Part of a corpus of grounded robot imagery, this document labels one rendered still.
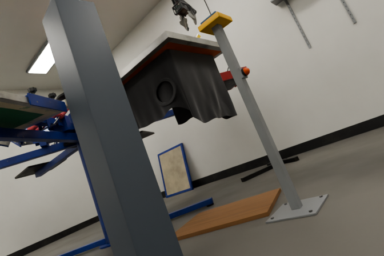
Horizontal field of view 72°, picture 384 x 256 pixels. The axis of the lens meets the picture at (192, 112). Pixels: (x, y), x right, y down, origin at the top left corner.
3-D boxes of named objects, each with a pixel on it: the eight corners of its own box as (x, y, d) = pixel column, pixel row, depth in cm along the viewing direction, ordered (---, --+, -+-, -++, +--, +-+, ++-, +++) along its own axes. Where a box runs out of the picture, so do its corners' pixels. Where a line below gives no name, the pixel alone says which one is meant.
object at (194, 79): (239, 115, 167) (214, 55, 175) (196, 123, 131) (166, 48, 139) (235, 116, 168) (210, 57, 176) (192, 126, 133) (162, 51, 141)
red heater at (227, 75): (231, 90, 325) (227, 82, 328) (250, 74, 284) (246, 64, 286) (187, 103, 302) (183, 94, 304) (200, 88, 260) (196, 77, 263)
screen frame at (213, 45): (228, 48, 175) (226, 43, 175) (168, 36, 129) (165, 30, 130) (155, 99, 221) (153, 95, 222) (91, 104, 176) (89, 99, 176)
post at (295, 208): (328, 195, 117) (242, 11, 135) (316, 215, 100) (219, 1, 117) (283, 205, 130) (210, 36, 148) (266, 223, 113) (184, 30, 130)
